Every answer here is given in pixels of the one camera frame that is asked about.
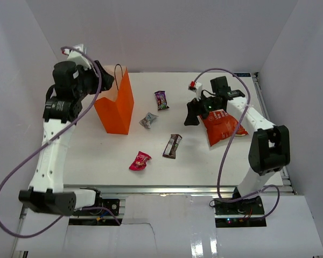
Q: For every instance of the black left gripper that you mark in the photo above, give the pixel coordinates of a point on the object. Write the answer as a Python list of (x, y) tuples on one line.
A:
[(107, 79)]

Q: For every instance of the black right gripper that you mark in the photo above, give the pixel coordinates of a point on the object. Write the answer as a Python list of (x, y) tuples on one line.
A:
[(194, 107)]

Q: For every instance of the large red chip bag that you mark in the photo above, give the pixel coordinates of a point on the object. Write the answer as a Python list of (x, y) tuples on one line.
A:
[(219, 126)]

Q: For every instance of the purple candy bar wrapper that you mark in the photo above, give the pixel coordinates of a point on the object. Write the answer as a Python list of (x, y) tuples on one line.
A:
[(161, 100)]

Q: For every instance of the brown chocolate bar wrapper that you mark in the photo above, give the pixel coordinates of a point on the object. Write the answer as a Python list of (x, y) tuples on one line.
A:
[(172, 146)]

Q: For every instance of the silver snack packet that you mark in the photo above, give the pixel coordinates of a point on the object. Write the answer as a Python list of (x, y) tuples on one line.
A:
[(148, 120)]

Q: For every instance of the red snack packet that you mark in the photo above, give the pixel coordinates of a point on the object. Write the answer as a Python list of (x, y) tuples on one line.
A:
[(140, 161)]

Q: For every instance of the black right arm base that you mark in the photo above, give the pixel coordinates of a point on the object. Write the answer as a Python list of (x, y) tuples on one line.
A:
[(245, 213)]

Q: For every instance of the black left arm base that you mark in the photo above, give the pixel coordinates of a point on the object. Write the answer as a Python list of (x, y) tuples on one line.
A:
[(104, 209)]

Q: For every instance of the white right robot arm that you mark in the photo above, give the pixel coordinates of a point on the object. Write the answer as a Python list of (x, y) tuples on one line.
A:
[(270, 144)]

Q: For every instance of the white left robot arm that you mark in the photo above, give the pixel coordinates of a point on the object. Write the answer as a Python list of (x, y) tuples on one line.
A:
[(46, 192)]

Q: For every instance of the orange paper bag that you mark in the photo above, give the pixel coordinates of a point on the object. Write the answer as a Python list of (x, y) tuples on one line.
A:
[(114, 107)]

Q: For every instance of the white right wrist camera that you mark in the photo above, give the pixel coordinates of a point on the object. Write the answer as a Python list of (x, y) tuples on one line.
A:
[(196, 87)]

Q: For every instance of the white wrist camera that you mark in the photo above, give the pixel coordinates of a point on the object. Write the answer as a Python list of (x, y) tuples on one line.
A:
[(196, 87), (77, 57)]

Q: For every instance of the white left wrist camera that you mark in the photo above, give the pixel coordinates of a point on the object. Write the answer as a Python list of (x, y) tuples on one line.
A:
[(77, 57)]

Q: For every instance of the aluminium table frame rail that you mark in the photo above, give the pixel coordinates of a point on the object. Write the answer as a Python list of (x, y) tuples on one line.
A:
[(98, 159)]

